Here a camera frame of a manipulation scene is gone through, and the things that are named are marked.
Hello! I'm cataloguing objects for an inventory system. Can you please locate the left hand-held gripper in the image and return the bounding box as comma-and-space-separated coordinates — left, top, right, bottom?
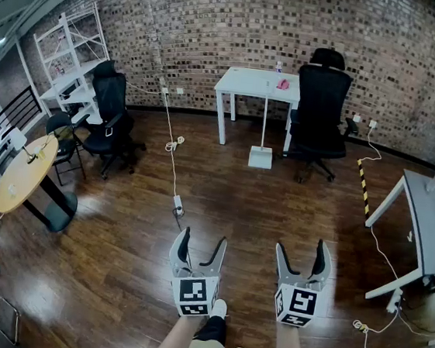
162, 225, 230, 321

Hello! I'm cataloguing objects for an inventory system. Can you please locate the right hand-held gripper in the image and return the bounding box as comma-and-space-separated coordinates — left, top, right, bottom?
267, 234, 336, 330

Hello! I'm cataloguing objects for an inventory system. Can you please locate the white long-handled dustpan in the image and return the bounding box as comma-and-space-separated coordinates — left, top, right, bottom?
247, 79, 282, 171

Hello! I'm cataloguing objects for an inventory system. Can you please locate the person's left forearm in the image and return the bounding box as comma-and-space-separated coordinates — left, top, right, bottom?
150, 310, 203, 348

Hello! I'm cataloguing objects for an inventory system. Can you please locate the person's white shoe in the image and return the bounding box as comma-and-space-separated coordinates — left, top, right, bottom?
209, 298, 230, 321

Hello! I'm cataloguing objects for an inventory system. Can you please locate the person's black lower leg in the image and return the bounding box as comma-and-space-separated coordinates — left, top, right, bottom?
192, 313, 230, 346

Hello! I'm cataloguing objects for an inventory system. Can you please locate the yellow black striped tape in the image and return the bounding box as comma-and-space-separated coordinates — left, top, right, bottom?
351, 158, 377, 217

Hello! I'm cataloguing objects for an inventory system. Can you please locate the grey desk with white legs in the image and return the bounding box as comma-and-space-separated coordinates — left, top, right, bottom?
356, 165, 435, 308

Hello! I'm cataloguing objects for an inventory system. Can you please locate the black mesh office chair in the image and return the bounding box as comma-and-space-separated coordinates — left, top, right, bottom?
78, 57, 157, 184
281, 44, 368, 190

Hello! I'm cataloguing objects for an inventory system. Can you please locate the round wooden table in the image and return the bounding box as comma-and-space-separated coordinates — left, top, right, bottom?
0, 129, 86, 236

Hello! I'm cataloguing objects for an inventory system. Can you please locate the black folding chair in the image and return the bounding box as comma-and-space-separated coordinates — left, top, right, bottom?
40, 109, 95, 190

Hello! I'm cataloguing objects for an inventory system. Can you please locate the white metal shelving rack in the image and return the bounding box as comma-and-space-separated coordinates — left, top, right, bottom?
23, 0, 117, 128

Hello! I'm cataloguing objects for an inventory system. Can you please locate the black metal rack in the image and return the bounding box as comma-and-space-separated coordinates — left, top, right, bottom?
0, 81, 46, 131

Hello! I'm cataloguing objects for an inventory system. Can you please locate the long white floor cable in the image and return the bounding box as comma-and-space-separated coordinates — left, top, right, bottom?
349, 223, 412, 348

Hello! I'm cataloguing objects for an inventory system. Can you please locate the white extension cable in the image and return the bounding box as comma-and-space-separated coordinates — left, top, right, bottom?
147, 91, 197, 229

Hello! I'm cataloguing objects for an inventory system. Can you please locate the white charging cable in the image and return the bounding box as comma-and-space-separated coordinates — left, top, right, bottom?
357, 125, 388, 167

